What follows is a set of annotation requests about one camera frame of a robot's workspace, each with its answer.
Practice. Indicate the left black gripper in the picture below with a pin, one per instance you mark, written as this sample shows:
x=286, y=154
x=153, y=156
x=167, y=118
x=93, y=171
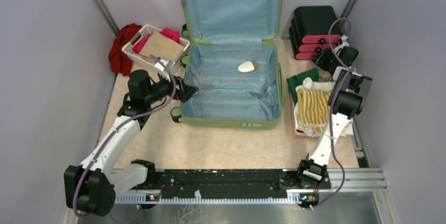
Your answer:
x=185, y=91

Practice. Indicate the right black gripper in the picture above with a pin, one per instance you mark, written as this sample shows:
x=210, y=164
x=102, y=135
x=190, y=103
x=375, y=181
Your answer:
x=319, y=59

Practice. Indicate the black pink drawer cabinet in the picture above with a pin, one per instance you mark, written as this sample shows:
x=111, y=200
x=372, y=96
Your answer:
x=309, y=29

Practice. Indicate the dark green garment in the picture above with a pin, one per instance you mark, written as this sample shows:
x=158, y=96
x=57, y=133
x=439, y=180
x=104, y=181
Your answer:
x=297, y=80

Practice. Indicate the yellow white striped garment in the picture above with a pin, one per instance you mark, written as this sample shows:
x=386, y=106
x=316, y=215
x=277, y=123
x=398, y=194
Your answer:
x=312, y=111

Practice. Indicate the white oval item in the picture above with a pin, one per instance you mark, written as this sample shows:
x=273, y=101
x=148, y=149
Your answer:
x=247, y=67

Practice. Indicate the green hard-shell suitcase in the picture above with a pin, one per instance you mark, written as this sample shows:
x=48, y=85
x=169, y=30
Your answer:
x=224, y=34

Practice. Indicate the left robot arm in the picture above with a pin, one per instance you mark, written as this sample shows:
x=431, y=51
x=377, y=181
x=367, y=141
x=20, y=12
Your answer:
x=92, y=187

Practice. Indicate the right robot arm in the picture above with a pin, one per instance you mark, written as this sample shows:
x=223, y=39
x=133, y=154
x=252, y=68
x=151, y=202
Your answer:
x=347, y=99

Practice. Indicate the tan folded cloth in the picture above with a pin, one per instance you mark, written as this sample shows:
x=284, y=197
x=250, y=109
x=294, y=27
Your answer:
x=160, y=46

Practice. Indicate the pink folded cloth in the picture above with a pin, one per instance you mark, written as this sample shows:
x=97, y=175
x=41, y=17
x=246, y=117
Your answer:
x=167, y=32

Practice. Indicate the red cloth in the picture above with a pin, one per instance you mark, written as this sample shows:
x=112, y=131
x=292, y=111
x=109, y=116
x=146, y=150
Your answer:
x=119, y=62

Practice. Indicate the white plastic basket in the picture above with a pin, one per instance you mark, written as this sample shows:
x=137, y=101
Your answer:
x=136, y=58

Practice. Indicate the pink plastic basket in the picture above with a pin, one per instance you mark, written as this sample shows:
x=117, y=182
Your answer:
x=299, y=133

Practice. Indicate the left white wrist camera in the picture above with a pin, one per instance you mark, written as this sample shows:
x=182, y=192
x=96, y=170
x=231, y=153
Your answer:
x=162, y=66

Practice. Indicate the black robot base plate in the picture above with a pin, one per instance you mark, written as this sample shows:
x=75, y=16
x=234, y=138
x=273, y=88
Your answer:
x=222, y=183

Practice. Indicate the aluminium frame rail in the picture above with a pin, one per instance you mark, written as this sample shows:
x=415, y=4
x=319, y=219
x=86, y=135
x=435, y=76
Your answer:
x=354, y=180

